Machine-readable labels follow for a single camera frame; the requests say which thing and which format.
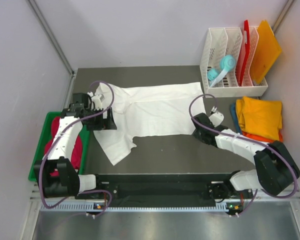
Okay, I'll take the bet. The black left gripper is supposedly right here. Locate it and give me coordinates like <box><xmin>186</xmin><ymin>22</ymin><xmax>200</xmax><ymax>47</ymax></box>
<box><xmin>85</xmin><ymin>107</ymin><xmax>117</xmax><ymax>131</ymax></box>

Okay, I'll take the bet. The white t-shirt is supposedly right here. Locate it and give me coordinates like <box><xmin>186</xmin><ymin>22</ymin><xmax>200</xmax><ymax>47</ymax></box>
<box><xmin>93</xmin><ymin>82</ymin><xmax>206</xmax><ymax>165</ymax></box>

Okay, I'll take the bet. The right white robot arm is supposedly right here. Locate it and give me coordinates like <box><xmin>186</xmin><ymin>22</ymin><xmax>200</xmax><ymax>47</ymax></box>
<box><xmin>191</xmin><ymin>113</ymin><xmax>300</xmax><ymax>198</ymax></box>

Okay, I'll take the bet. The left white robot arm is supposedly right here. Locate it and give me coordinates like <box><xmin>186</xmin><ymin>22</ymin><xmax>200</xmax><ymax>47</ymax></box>
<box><xmin>33</xmin><ymin>92</ymin><xmax>117</xmax><ymax>199</ymax></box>

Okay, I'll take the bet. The blue folded t-shirt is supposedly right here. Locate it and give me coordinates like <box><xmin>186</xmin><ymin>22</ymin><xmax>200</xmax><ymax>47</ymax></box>
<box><xmin>230</xmin><ymin>103</ymin><xmax>242</xmax><ymax>134</ymax></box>

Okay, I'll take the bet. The orange folded t-shirt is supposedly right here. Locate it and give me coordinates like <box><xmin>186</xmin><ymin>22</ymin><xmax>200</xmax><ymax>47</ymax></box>
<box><xmin>242</xmin><ymin>129</ymin><xmax>284</xmax><ymax>143</ymax></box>

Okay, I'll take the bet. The magenta t-shirt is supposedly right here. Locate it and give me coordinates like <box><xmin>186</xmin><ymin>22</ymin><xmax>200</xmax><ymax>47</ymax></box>
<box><xmin>43</xmin><ymin>116</ymin><xmax>83</xmax><ymax>171</ymax></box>

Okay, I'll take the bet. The yellow folded t-shirt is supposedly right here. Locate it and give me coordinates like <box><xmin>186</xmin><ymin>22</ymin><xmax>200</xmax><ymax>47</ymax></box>
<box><xmin>235</xmin><ymin>96</ymin><xmax>283</xmax><ymax>132</ymax></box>

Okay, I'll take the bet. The green plastic bin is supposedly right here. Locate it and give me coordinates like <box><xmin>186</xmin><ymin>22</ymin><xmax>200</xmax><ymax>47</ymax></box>
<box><xmin>28</xmin><ymin>111</ymin><xmax>90</xmax><ymax>182</ymax></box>

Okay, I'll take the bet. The white file organizer rack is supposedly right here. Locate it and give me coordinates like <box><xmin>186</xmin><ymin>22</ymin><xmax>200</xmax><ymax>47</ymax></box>
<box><xmin>199</xmin><ymin>27</ymin><xmax>268</xmax><ymax>98</ymax></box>

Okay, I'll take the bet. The orange folder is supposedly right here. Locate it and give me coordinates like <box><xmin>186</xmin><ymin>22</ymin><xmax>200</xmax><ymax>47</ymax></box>
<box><xmin>250</xmin><ymin>20</ymin><xmax>282</xmax><ymax>85</ymax></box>

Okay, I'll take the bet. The red folder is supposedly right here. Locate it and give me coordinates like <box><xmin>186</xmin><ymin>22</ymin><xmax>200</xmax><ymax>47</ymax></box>
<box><xmin>236</xmin><ymin>19</ymin><xmax>250</xmax><ymax>87</ymax></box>

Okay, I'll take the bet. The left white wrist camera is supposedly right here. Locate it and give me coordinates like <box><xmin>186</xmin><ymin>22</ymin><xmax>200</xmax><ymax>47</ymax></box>
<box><xmin>87</xmin><ymin>91</ymin><xmax>107</xmax><ymax>111</ymax></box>

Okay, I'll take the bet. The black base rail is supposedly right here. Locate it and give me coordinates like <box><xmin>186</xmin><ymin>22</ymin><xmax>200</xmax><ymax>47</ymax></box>
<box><xmin>76</xmin><ymin>173</ymin><xmax>253</xmax><ymax>208</ymax></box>

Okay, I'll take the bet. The grey slotted cable duct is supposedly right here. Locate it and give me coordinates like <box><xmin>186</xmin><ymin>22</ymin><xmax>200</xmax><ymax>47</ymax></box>
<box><xmin>39</xmin><ymin>201</ymin><xmax>241</xmax><ymax>213</ymax></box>

